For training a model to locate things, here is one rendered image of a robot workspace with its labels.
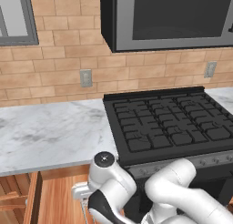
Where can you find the grey stove knob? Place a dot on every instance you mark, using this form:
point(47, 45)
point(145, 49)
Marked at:
point(229, 157)
point(157, 169)
point(216, 160)
point(142, 172)
point(203, 162)

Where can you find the grey framed glass cupboard door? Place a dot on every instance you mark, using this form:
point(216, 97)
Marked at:
point(15, 18)

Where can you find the black stove with hob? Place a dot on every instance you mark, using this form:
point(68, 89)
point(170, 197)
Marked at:
point(170, 124)

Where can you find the grey black microwave oven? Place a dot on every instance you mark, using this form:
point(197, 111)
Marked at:
point(170, 18)

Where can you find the grey wall socket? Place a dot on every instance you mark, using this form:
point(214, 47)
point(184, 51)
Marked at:
point(86, 78)
point(210, 69)

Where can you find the open wooden drawer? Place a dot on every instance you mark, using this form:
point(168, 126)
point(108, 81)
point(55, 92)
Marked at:
point(57, 197)

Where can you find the metal tongs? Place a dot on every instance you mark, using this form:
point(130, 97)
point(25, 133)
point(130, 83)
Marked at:
point(84, 211)

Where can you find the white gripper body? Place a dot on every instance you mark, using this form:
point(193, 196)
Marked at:
point(80, 191)

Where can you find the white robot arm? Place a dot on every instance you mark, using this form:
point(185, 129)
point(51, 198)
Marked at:
point(179, 191)

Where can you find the wooden base cupboard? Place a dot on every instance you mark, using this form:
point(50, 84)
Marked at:
point(12, 194)

